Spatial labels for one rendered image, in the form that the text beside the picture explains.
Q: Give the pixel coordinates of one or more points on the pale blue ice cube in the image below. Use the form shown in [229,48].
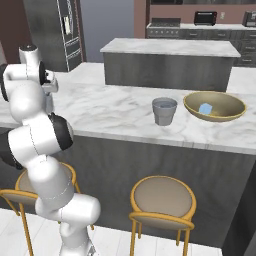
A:
[205,109]

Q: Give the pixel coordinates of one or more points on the small grey marble-top island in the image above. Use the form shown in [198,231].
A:
[166,70]

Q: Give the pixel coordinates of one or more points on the grey glass of water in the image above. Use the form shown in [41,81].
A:
[164,115]

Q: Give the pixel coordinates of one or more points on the grey run of cupboards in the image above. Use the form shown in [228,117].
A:
[216,35]

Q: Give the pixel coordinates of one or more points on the steel fridge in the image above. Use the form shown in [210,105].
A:
[50,30]

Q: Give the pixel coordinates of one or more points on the yellow stool with beige seat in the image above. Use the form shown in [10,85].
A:
[162,196]
[24,186]

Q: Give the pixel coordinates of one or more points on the dark wall cupboards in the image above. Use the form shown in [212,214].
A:
[200,1]

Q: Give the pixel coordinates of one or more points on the white wall socket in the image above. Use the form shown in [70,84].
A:
[222,15]

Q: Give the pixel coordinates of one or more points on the large grey marble-top island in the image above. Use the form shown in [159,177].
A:
[133,160]

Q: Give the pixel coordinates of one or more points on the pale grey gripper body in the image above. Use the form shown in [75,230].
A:
[50,89]

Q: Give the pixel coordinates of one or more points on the grey hob with oven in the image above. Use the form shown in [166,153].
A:
[163,30]

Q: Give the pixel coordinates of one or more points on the black toaster oven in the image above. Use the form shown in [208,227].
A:
[205,18]

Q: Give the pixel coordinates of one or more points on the golden ice bowl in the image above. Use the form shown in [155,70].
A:
[226,106]

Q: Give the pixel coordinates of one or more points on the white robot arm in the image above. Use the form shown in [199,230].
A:
[40,140]

